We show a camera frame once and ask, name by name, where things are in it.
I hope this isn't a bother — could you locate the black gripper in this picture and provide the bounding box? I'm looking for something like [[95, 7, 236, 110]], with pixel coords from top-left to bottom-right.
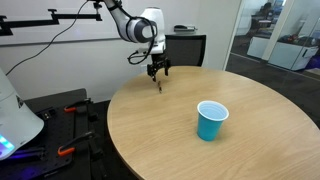
[[147, 53, 172, 83]]

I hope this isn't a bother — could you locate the orange and black pen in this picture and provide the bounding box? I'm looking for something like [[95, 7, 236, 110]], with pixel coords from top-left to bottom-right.
[[156, 79, 164, 95]]

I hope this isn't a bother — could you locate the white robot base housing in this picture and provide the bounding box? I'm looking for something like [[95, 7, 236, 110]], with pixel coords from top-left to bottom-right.
[[0, 67, 45, 162]]

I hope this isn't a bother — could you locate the blue plastic cup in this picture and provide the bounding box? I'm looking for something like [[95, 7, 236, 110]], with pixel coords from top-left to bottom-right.
[[196, 100, 230, 142]]

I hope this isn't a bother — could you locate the black mesh office chair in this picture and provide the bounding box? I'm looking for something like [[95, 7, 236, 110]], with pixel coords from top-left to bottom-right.
[[164, 32, 207, 68]]

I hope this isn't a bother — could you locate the small dark grey device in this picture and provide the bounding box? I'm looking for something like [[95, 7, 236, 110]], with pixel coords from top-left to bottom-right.
[[173, 23, 198, 34]]

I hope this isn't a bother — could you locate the black perforated mounting board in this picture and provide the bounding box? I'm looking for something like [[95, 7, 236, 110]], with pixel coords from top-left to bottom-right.
[[0, 87, 93, 180]]

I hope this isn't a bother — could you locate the white office cabinet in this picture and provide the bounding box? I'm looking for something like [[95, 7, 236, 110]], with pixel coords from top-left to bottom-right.
[[246, 35, 320, 72]]

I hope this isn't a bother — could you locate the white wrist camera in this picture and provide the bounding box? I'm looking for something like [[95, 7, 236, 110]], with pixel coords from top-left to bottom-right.
[[134, 48, 151, 58]]

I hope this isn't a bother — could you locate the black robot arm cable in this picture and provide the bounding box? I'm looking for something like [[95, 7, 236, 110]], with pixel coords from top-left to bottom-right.
[[127, 18, 158, 66]]

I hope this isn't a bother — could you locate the orange-handled black bar clamp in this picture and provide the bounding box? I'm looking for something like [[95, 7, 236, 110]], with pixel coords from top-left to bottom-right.
[[56, 130, 97, 158], [63, 97, 93, 114]]

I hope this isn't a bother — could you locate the black camera cable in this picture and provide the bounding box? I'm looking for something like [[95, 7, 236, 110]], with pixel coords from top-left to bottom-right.
[[4, 0, 90, 77]]

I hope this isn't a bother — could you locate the small black bracket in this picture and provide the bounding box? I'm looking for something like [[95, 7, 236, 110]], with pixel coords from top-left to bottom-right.
[[42, 106, 58, 120]]

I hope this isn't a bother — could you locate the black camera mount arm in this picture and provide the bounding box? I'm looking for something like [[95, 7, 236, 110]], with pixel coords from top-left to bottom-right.
[[0, 1, 103, 37]]

